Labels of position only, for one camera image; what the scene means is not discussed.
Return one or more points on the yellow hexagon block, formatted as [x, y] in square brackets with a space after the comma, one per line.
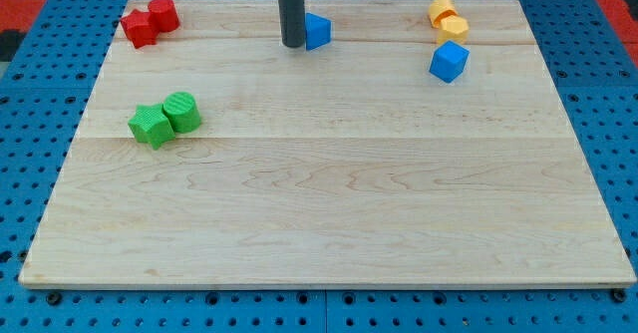
[453, 28]

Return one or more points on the light wooden board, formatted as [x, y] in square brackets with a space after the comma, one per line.
[346, 167]

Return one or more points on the green star block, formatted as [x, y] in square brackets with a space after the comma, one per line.
[150, 125]

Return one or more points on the yellow crescent block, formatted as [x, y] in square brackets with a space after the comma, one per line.
[441, 9]

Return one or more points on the blue triangle block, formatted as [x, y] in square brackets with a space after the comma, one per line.
[318, 31]

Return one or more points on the green cylinder block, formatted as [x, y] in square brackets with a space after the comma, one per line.
[182, 112]

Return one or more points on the red star block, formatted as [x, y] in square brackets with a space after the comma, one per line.
[140, 28]

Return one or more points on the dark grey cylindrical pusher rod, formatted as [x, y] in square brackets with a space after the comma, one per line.
[292, 22]

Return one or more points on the red cylinder block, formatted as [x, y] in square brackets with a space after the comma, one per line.
[164, 15]

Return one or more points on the blue cube block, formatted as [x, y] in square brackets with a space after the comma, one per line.
[449, 61]

